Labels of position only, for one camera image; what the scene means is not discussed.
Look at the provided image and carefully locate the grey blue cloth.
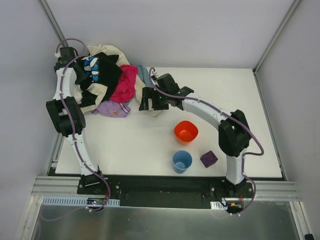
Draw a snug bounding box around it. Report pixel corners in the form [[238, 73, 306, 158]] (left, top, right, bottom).
[[125, 64, 151, 104]]

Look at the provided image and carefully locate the magenta pink cloth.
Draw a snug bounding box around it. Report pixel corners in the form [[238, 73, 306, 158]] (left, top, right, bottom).
[[109, 64, 139, 103]]

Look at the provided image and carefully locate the lilac purple shirt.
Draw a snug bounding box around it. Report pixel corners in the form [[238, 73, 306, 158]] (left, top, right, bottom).
[[90, 100, 131, 118]]

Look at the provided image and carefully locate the black cloth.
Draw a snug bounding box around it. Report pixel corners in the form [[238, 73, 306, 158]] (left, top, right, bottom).
[[75, 52, 123, 112]]

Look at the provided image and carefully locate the cream canvas cloth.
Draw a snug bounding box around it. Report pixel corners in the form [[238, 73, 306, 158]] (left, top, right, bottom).
[[76, 44, 131, 113]]

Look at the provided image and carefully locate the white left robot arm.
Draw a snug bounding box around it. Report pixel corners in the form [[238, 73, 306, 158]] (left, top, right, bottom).
[[45, 47, 103, 188]]

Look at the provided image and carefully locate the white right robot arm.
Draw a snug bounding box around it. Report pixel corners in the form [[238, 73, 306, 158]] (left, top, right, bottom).
[[139, 73, 252, 186]]

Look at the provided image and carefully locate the blue white patterned cloth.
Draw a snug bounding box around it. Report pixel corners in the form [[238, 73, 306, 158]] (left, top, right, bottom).
[[82, 56, 100, 82]]

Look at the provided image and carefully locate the orange plastic cup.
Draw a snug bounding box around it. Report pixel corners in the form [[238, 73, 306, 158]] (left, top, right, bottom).
[[173, 120, 199, 146]]

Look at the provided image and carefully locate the blue plastic cup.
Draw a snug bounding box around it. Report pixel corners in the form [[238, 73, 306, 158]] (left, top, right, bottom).
[[172, 150, 193, 174]]

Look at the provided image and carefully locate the purple cube block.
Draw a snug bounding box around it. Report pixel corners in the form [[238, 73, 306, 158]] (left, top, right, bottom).
[[200, 150, 218, 168]]

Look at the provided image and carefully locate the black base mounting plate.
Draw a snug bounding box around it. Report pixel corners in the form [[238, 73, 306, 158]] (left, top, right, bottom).
[[77, 175, 254, 209]]

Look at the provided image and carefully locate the left aluminium corner post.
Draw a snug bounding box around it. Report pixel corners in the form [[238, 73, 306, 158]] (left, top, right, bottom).
[[37, 0, 65, 42]]

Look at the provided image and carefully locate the aluminium corner post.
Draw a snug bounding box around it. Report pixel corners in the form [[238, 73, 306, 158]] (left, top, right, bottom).
[[37, 0, 65, 42], [252, 0, 303, 76]]

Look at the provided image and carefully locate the right white cable duct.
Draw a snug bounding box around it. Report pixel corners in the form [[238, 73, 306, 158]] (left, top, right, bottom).
[[210, 201, 228, 211]]

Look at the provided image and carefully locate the white cable duct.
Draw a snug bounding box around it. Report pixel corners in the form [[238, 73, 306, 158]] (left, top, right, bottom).
[[210, 201, 228, 211], [42, 196, 120, 208]]

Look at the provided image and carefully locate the aluminium frame rail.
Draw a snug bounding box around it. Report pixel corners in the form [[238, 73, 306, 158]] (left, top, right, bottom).
[[29, 147, 301, 201]]

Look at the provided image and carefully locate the left white cable duct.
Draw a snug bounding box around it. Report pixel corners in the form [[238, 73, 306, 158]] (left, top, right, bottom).
[[42, 196, 120, 208]]

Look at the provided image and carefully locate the right aluminium corner post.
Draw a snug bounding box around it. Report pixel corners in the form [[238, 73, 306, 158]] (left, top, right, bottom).
[[252, 0, 303, 76]]

